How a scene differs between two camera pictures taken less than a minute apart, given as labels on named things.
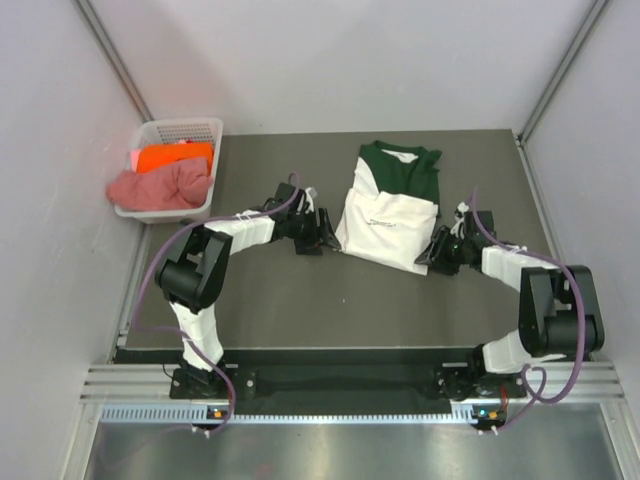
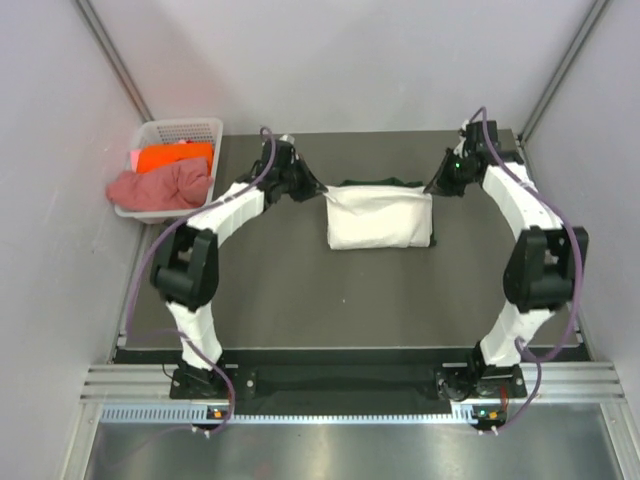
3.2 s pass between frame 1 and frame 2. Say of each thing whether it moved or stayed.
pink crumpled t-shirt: stayed
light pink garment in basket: stayed
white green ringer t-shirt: moved
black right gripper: moved
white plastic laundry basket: stayed
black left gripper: moved
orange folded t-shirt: stayed
